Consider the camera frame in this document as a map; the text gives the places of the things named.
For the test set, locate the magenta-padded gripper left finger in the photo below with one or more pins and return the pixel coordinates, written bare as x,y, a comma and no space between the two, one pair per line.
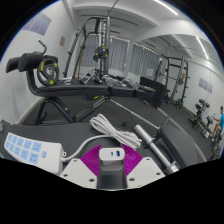
78,171

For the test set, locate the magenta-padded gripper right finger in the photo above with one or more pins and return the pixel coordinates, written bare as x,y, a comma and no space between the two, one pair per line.
145,170

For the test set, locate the white charger block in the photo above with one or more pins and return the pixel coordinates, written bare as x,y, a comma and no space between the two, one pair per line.
111,156

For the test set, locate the chrome barbell bar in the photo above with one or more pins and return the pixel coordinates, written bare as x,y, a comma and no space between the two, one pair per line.
150,140

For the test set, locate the black flat weight bench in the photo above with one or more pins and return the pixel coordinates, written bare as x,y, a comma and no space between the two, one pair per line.
66,133

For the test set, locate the white power strip blue sockets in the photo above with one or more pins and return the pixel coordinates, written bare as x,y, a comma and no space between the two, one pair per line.
30,150

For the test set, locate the black upright box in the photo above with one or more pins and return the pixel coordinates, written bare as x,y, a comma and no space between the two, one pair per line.
152,92

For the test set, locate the black exercise equipment group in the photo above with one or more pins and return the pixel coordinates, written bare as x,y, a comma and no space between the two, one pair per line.
200,115

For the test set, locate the black bench with foam rollers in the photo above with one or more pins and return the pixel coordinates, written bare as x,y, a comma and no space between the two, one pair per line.
73,90

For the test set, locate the person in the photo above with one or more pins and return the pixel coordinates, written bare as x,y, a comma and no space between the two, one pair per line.
221,121

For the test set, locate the group of dumbbells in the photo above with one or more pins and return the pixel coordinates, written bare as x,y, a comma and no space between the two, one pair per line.
113,81

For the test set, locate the black power rack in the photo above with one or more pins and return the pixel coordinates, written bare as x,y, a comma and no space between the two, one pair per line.
181,80

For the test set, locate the white paper sign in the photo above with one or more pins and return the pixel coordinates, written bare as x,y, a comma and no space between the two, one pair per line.
150,72

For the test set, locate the black weight plate yellow marks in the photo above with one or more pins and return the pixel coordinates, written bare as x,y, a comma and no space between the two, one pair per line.
48,71
101,53

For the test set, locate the grey window curtain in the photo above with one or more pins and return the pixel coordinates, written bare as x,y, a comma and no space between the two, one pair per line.
143,60
117,53

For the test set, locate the ceiling light strip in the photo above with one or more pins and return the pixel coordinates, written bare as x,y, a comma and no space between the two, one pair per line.
166,7
202,48

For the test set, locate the small purple wall poster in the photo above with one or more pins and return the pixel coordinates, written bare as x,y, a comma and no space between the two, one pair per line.
206,85

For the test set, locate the small brown wall sign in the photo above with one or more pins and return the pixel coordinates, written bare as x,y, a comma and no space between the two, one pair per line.
62,41

